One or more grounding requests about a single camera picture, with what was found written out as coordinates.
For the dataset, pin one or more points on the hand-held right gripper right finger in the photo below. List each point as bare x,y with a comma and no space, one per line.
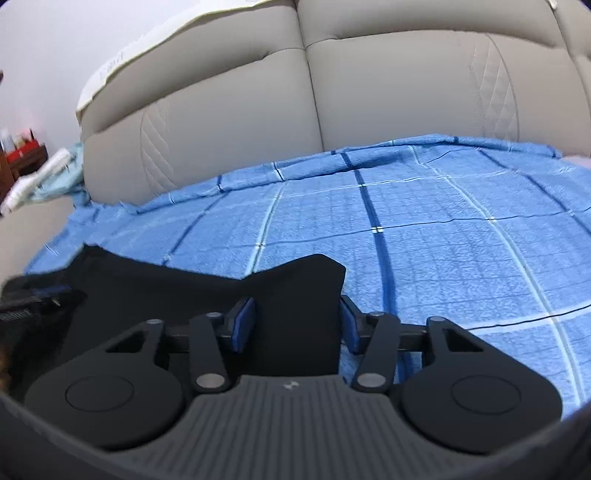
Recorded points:
349,324

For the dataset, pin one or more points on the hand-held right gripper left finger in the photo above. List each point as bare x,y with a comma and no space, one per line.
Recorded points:
246,323

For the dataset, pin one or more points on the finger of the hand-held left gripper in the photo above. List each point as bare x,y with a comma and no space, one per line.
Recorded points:
60,297

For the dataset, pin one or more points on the black pants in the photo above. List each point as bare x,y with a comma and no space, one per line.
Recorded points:
291,295

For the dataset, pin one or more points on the blue checked blanket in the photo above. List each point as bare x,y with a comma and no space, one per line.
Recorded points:
438,258

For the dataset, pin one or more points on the pale green cloth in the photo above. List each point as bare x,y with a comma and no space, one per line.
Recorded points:
57,182

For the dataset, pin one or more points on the white cloth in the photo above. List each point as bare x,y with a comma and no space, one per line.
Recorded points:
32,182

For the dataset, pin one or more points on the brown wooden cabinet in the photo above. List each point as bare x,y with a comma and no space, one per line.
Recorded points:
21,170

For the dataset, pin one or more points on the red box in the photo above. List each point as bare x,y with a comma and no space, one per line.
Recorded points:
22,150

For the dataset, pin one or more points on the beige padded headboard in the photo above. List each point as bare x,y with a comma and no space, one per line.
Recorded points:
369,83

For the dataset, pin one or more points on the white bed sheet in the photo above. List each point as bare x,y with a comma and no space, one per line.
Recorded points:
579,161

